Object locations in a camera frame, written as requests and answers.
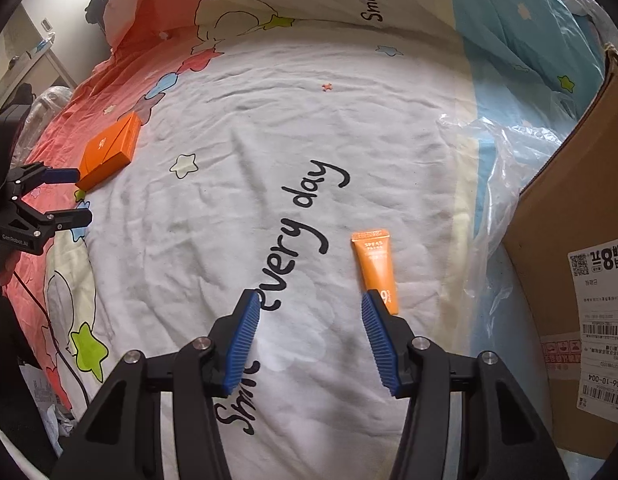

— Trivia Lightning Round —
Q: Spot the black striped suitcase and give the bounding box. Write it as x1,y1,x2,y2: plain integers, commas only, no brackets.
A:
84,0,109,34

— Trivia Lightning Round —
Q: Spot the brown cardboard box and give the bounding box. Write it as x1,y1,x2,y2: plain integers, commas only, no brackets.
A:
504,47,618,458

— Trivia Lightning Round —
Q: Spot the white desk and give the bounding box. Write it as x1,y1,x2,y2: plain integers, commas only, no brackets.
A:
0,32,77,108

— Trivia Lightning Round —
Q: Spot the small orange cream tube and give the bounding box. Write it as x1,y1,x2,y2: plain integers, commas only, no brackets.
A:
351,229,399,315

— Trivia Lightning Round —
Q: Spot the orange envelope box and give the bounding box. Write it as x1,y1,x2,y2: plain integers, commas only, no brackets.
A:
78,112,141,192

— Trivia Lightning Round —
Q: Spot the clear plastic bag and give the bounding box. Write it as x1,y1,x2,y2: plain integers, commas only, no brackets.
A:
437,115,568,304

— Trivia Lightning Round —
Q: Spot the star patterned duvet cover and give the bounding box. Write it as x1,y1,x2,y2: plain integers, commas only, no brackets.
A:
7,0,617,479

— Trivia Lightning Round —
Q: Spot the person's left hand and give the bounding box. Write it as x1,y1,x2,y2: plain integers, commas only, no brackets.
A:
0,249,23,336

